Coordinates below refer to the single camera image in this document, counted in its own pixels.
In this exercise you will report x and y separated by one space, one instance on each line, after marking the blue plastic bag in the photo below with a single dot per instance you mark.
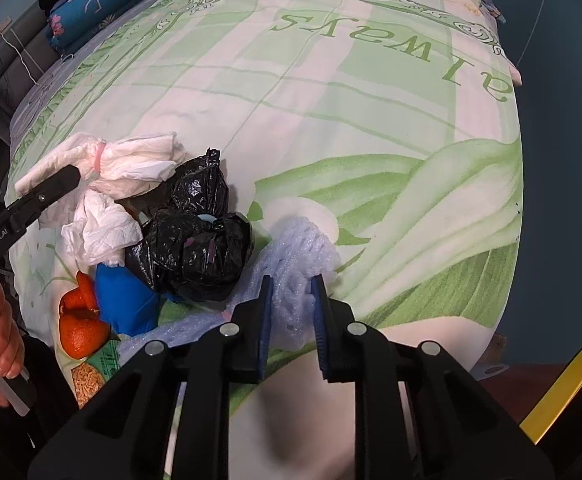
126 300

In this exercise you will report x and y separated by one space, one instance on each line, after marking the crumpled white tissue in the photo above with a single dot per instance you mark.
103 232

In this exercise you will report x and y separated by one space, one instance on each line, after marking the grey padded headboard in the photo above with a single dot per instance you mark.
1 70

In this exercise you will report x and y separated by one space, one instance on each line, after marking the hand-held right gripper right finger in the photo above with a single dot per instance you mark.
320 325

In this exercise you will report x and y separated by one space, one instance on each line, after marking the white plastic bag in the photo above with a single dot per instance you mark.
131 160

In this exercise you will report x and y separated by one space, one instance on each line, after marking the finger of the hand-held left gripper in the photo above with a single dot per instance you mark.
46 195

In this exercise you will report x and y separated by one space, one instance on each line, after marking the yellow bin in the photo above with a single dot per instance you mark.
571 375

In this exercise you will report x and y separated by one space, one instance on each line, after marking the black plastic bag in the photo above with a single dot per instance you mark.
196 260
198 187

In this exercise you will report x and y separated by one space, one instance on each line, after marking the green printed bedsheet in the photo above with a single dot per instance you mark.
321 110

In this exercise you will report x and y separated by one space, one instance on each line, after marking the blue floral folded quilt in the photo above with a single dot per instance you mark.
91 5

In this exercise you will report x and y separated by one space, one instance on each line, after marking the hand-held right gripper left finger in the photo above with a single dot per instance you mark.
266 320

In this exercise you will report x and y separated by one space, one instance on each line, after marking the grey snack packet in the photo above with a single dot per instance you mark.
91 375

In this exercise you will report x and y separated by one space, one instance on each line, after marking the wall power outlet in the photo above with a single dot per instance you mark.
2 27

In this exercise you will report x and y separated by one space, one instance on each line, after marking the orange peel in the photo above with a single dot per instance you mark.
81 335

